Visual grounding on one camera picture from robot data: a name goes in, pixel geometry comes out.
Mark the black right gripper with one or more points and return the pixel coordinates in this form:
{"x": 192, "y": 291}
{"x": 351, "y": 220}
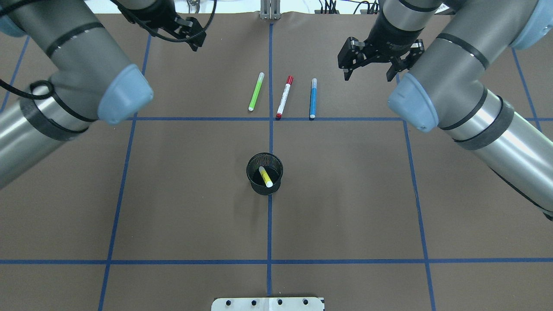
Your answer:
{"x": 394, "y": 35}

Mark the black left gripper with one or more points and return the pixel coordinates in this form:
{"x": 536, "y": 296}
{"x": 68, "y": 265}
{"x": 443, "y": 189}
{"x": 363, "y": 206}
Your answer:
{"x": 160, "y": 14}

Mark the blue highlighter pen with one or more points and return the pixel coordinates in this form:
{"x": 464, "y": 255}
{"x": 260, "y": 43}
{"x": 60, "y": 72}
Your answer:
{"x": 313, "y": 98}

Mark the green highlighter pen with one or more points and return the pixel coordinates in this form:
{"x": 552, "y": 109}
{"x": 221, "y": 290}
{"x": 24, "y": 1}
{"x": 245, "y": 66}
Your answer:
{"x": 256, "y": 92}

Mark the red cap white marker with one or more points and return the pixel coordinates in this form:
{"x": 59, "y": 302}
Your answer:
{"x": 284, "y": 97}

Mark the yellow highlighter pen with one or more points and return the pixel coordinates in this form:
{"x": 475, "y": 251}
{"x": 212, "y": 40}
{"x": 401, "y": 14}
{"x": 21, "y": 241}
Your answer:
{"x": 265, "y": 177}

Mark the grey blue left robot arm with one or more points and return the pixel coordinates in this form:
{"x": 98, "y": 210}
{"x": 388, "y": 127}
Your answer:
{"x": 95, "y": 80}

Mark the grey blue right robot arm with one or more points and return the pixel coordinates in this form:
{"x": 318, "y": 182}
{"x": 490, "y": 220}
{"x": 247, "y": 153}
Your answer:
{"x": 444, "y": 47}

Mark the black mesh pen holder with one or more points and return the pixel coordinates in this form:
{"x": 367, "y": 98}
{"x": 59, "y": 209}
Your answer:
{"x": 275, "y": 169}

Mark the aluminium frame post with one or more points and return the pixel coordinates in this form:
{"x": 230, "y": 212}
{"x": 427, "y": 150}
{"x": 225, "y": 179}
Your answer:
{"x": 270, "y": 10}

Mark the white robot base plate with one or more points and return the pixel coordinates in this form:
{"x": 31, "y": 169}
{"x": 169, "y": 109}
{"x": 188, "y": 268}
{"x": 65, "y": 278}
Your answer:
{"x": 269, "y": 304}

